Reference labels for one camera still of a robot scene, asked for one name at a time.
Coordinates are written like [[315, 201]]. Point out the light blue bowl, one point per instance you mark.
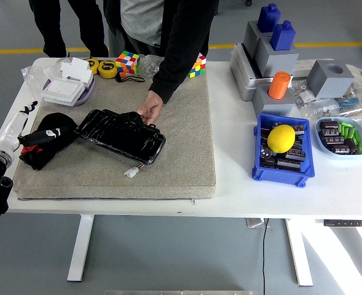
[[322, 147]]

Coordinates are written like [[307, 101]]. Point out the white small lid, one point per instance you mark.
[[51, 73]]

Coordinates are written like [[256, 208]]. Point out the colourful puzzle cube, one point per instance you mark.
[[198, 67], [127, 63]]

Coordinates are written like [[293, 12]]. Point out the person's left forearm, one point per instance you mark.
[[174, 73]]

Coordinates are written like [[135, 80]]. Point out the clear bag of metal nuts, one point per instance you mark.
[[150, 66]]

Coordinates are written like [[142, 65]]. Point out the grey holder block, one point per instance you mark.
[[273, 106], [249, 38], [276, 63]]

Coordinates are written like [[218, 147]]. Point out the grey block with round hole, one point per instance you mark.
[[331, 83]]

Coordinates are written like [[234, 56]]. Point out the grey box under table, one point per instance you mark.
[[256, 222]]

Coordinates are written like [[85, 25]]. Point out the person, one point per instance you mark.
[[51, 18], [140, 18]]

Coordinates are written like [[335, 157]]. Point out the green battery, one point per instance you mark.
[[347, 132], [351, 134], [356, 138], [341, 128]]

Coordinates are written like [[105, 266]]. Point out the person's left hand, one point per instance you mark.
[[152, 106]]

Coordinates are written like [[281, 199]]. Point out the clear bag of screws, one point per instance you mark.
[[323, 109]]

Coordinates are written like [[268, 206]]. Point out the blue plastic bin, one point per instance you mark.
[[282, 178]]

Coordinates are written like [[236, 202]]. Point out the yellow tape measure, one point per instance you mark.
[[92, 65], [107, 69]]

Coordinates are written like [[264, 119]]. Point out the grey-brown mat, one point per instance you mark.
[[174, 153]]

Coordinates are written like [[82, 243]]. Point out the black rag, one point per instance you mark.
[[56, 120]]

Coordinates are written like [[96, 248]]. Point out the blue bottle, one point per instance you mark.
[[282, 37], [268, 18]]

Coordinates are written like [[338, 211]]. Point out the yellow lemon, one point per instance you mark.
[[280, 138]]

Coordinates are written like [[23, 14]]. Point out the grey flat case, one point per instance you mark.
[[239, 73]]

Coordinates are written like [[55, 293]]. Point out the bag of blue resistors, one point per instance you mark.
[[348, 101]]

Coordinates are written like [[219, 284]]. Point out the dark brown capacitor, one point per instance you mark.
[[332, 140], [331, 132], [266, 152], [328, 124], [299, 129], [351, 145], [297, 154], [288, 165], [341, 149]]

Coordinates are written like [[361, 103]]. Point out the white folded carton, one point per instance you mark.
[[76, 69]]

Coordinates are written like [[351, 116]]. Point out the orange cylinder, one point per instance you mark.
[[279, 86]]

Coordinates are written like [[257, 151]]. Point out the clear bag of small parts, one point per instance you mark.
[[303, 95]]

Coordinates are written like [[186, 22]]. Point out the white table leg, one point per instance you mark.
[[299, 252], [80, 246]]

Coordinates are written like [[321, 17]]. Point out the black glossy panel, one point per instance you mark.
[[122, 141]]

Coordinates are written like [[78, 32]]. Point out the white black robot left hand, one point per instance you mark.
[[10, 132]]

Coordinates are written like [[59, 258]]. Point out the table control panel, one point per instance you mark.
[[348, 223]]

